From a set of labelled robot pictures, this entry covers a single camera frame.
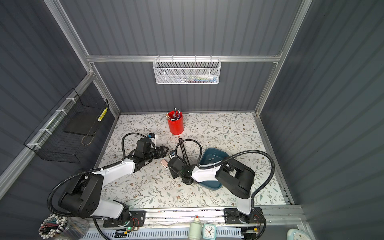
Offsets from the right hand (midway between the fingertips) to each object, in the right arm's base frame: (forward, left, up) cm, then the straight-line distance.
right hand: (175, 167), depth 90 cm
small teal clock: (-32, -19, +1) cm, 37 cm away
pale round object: (-33, -59, 0) cm, 67 cm away
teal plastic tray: (+7, -22, +1) cm, 23 cm away
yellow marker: (+19, +38, +27) cm, 51 cm away
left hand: (+9, +6, +6) cm, 13 cm away
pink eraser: (+2, +7, +1) cm, 7 cm away
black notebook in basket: (+11, +44, +29) cm, 54 cm away
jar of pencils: (-32, +39, +17) cm, 54 cm away
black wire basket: (+4, +50, +28) cm, 58 cm away
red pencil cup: (+26, +1, +12) cm, 29 cm away
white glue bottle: (-32, -13, +6) cm, 35 cm away
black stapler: (+10, -5, 0) cm, 11 cm away
